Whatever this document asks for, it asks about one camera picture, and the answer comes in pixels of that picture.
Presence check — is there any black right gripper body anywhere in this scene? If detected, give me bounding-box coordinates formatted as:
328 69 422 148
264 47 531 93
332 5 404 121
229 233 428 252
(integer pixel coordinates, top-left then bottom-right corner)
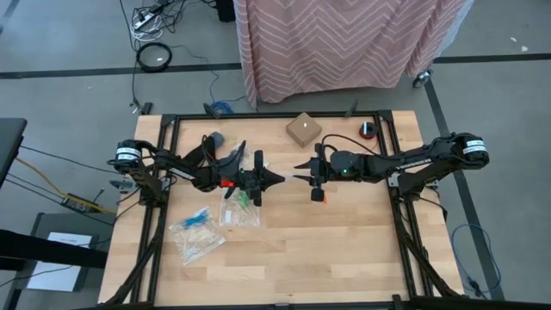
310 144 365 202

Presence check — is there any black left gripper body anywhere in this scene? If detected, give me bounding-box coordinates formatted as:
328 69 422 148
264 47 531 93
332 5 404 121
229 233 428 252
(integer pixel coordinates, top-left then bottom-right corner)
235 150 270 207

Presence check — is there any small cardboard box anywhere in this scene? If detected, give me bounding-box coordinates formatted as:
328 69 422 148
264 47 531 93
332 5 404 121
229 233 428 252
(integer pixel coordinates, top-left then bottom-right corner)
285 112 323 146

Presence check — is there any black glove-like object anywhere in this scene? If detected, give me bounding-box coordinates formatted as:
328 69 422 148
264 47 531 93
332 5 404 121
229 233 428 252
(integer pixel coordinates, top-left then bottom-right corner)
183 131 227 169

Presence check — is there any pink chevron curtain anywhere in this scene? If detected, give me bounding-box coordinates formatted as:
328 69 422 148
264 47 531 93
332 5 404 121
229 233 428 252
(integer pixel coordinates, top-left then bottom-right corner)
232 0 474 109

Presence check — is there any grey floor mat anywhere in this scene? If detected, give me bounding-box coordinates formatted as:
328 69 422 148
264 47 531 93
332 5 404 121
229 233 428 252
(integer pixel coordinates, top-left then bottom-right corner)
26 212 118 294

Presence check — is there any black floor box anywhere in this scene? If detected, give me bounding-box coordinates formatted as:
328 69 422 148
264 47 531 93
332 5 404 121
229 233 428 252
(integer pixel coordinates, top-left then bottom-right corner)
216 0 237 23

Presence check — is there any black power brick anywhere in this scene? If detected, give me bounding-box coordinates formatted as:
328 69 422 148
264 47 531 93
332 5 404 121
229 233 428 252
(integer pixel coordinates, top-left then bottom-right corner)
59 192 94 215

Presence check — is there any white power strip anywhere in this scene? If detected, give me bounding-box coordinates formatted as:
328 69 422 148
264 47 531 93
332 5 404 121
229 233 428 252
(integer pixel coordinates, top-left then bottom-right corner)
132 11 157 30

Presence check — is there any white paper sheet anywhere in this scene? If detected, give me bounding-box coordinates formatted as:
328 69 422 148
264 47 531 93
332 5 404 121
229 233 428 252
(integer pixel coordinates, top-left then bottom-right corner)
26 232 94 293

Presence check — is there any black bar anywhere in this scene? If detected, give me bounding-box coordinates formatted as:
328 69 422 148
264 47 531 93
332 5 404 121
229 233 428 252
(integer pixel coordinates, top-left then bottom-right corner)
0 227 108 271

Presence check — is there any black side desk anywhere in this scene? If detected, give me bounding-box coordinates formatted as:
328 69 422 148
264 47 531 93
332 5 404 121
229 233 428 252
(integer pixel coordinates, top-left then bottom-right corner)
0 117 28 190

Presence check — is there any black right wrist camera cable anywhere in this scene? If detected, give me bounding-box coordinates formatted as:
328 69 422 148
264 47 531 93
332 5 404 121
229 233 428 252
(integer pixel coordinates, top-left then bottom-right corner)
320 133 380 157

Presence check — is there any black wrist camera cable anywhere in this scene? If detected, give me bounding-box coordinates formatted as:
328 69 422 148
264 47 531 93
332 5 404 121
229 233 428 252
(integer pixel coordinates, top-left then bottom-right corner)
320 133 380 157
200 133 249 170

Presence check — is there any black left wrist camera cable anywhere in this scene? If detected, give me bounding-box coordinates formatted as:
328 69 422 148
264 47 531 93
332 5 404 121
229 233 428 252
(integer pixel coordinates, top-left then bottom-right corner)
200 133 249 170

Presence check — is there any black aluminium table frame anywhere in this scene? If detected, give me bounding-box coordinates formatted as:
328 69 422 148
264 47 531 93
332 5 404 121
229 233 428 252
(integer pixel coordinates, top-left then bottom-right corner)
72 109 551 310

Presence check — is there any blue floor cable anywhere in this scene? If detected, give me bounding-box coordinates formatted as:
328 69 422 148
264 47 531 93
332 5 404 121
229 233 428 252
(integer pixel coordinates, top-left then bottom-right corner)
449 222 503 299

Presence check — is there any white cable coil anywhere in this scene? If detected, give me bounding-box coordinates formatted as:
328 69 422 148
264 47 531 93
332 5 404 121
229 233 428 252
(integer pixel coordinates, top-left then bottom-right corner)
130 23 165 43

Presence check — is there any yellow floor cable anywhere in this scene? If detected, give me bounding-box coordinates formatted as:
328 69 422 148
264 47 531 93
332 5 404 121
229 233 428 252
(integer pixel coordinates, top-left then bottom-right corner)
15 157 116 215

